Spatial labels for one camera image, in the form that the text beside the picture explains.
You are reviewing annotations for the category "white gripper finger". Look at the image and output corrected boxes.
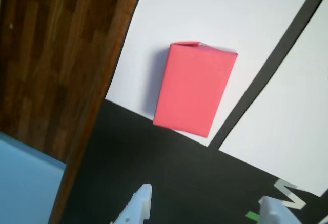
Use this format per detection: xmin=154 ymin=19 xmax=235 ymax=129
xmin=258 ymin=195 xmax=302 ymax=224
xmin=110 ymin=182 xmax=153 ymax=224

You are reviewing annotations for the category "red paper box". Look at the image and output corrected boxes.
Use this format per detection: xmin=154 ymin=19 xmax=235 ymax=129
xmin=152 ymin=40 xmax=239 ymax=139

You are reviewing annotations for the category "white zone one sheet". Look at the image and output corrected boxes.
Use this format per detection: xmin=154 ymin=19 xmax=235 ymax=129
xmin=217 ymin=0 xmax=328 ymax=198

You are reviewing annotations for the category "white zone two sheet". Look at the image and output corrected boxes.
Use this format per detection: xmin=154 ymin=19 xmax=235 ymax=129
xmin=104 ymin=0 xmax=320 ymax=148

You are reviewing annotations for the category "dark grey mat board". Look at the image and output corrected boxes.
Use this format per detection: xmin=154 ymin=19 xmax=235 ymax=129
xmin=50 ymin=0 xmax=328 ymax=224

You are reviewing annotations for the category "pale frosted door panel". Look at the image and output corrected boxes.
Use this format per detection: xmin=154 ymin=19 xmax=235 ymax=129
xmin=0 ymin=131 xmax=67 ymax=224

